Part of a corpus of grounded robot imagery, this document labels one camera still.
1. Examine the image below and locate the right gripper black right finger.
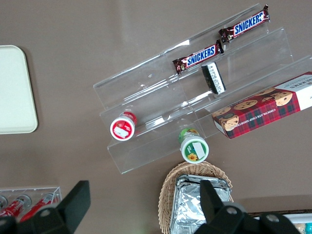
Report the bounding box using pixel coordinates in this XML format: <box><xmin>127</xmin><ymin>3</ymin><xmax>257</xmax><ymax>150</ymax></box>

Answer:
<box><xmin>194</xmin><ymin>179</ymin><xmax>302</xmax><ymax>234</ymax></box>

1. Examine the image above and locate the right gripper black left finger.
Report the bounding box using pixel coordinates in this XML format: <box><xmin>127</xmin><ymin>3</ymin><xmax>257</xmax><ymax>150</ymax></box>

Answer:
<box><xmin>14</xmin><ymin>180</ymin><xmax>91</xmax><ymax>234</ymax></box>

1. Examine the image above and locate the silver aluminium foil tray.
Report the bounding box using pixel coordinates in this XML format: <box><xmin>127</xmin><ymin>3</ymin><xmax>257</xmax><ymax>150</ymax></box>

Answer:
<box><xmin>170</xmin><ymin>174</ymin><xmax>232</xmax><ymax>234</ymax></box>

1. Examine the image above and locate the light woven wicker basket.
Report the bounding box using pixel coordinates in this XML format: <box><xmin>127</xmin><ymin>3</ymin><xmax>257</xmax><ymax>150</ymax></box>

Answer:
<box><xmin>157</xmin><ymin>160</ymin><xmax>234</xmax><ymax>234</ymax></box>

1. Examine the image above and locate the beige plastic serving tray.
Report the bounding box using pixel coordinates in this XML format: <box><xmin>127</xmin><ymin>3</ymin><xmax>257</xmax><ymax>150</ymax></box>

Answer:
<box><xmin>0</xmin><ymin>45</ymin><xmax>39</xmax><ymax>135</ymax></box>

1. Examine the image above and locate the clear acrylic bottle rack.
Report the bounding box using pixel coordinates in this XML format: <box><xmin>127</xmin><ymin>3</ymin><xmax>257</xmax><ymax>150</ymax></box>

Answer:
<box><xmin>0</xmin><ymin>186</ymin><xmax>62</xmax><ymax>223</ymax></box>

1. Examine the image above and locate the green lidded snack cup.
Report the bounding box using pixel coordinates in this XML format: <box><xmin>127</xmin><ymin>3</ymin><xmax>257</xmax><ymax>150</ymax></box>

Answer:
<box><xmin>177</xmin><ymin>128</ymin><xmax>210</xmax><ymax>164</ymax></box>

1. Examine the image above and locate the white plastic snack bin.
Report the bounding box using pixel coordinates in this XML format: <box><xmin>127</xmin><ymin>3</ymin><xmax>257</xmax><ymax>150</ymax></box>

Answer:
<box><xmin>247</xmin><ymin>211</ymin><xmax>312</xmax><ymax>234</ymax></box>

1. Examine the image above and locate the clear rice cracker bag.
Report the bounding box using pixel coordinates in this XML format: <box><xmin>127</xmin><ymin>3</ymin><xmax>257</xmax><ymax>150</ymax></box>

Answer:
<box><xmin>293</xmin><ymin>223</ymin><xmax>307</xmax><ymax>234</ymax></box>

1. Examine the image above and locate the red lidded snack cup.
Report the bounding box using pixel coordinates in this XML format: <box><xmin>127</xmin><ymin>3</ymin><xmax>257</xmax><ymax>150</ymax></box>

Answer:
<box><xmin>109</xmin><ymin>111</ymin><xmax>138</xmax><ymax>141</ymax></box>

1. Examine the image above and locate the red tartan shortbread cookie box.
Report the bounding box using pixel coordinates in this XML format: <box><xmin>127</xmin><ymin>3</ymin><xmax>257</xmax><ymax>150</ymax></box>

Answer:
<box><xmin>211</xmin><ymin>71</ymin><xmax>312</xmax><ymax>139</ymax></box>

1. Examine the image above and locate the small black white box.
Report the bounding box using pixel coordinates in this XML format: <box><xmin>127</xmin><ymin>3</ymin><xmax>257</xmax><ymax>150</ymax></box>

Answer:
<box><xmin>201</xmin><ymin>61</ymin><xmax>227</xmax><ymax>95</ymax></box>

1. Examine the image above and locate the clear acrylic tiered display stand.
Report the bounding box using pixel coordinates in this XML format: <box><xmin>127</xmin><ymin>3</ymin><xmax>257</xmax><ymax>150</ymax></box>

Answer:
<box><xmin>92</xmin><ymin>2</ymin><xmax>312</xmax><ymax>175</ymax></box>

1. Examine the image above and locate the brown Snickers chocolate bar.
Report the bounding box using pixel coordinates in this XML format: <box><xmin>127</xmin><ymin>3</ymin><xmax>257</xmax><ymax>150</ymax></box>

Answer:
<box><xmin>218</xmin><ymin>4</ymin><xmax>271</xmax><ymax>44</ymax></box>
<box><xmin>172</xmin><ymin>40</ymin><xmax>224</xmax><ymax>75</ymax></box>

